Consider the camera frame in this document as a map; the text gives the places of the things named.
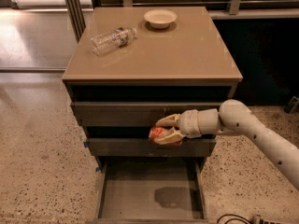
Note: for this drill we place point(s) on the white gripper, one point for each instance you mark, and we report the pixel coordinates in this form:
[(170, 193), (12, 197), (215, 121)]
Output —
[(189, 123)]

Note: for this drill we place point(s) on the red coke can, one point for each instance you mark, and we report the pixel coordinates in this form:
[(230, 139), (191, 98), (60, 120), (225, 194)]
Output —
[(159, 132)]

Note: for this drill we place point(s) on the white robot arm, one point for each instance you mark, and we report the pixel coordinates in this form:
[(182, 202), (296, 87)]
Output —
[(232, 118)]

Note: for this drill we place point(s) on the grey open bottom drawer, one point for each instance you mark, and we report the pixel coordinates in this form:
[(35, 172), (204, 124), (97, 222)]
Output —
[(150, 191)]

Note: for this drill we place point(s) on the grey middle drawer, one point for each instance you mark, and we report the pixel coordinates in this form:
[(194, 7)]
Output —
[(144, 148)]

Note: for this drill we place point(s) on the grey drawer cabinet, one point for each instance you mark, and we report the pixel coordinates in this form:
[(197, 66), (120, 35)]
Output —
[(187, 62)]

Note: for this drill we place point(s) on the grey top drawer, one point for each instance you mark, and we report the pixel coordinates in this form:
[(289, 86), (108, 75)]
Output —
[(130, 114)]

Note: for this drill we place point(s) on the clear plastic water bottle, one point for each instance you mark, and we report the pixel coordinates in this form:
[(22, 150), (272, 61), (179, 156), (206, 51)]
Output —
[(107, 42)]

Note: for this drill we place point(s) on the white bowl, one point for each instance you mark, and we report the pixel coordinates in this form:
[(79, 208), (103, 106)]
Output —
[(160, 18)]

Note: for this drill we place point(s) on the small dark floor device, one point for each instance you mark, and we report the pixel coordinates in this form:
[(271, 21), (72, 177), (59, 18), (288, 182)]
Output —
[(292, 104)]

